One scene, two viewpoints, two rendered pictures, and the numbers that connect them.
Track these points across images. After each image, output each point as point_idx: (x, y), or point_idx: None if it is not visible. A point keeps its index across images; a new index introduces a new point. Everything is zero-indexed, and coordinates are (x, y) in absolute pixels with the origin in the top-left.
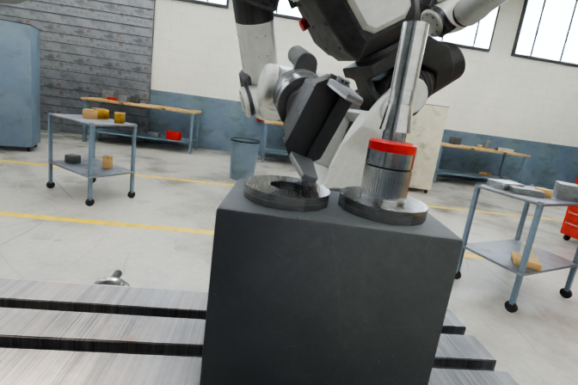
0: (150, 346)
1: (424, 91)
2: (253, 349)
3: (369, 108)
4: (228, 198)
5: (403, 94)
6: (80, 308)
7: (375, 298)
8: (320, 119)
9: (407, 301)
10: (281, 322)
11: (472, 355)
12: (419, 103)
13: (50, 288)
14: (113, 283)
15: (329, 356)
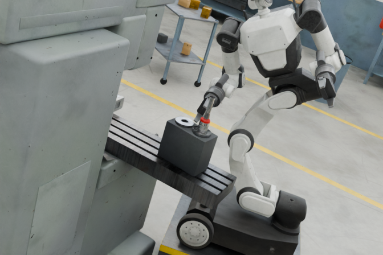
0: (152, 145)
1: (293, 99)
2: (167, 149)
3: None
4: (171, 119)
5: (206, 110)
6: (141, 134)
7: (188, 147)
8: None
9: (194, 150)
10: (172, 146)
11: (223, 181)
12: (289, 104)
13: (136, 126)
14: None
15: (179, 156)
